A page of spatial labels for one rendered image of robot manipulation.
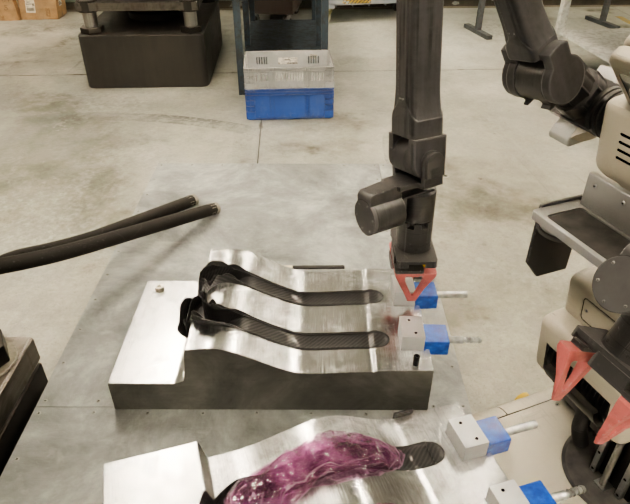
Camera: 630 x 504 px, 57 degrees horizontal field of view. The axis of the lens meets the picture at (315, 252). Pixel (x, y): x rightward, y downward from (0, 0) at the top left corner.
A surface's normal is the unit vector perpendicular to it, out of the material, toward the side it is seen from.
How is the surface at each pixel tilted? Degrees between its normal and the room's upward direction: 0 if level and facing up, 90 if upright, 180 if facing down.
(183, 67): 90
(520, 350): 0
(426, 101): 72
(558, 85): 81
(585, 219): 0
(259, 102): 91
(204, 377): 90
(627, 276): 65
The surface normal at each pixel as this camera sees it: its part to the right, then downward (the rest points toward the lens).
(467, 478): 0.00, -0.82
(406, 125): -0.88, 0.25
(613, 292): -0.84, -0.16
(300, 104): 0.07, 0.58
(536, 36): 0.33, 0.28
